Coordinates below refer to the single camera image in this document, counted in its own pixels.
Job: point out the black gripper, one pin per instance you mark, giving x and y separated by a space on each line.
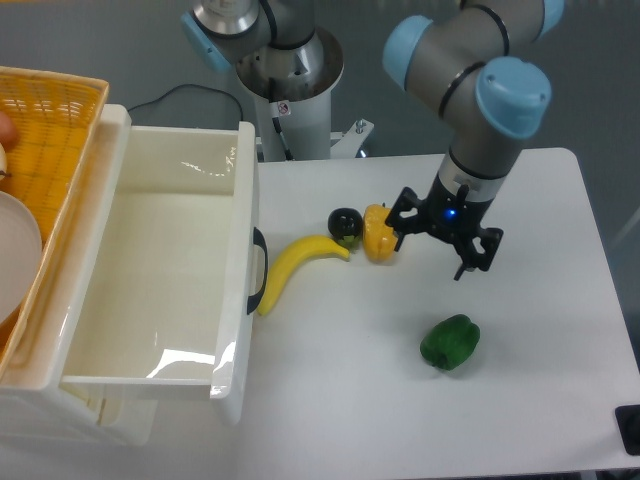
450 218

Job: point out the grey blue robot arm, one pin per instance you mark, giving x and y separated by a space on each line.
464 70

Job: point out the white drawer cabinet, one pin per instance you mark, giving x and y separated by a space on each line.
34 400

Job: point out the yellow bell pepper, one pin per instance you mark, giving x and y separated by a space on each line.
379 239

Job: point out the black mangosteen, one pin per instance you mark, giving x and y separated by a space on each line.
346 226

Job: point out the green bell pepper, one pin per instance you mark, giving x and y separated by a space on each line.
450 343

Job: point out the yellow banana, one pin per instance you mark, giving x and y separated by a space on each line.
292 257

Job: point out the black corner object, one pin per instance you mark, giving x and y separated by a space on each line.
628 420

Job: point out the yellow woven basket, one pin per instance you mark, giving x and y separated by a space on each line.
56 116

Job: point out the white plate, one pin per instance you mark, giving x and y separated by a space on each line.
21 251

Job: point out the orange fruit in basket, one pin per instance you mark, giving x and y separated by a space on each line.
9 135

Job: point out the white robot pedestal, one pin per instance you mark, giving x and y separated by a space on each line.
292 95

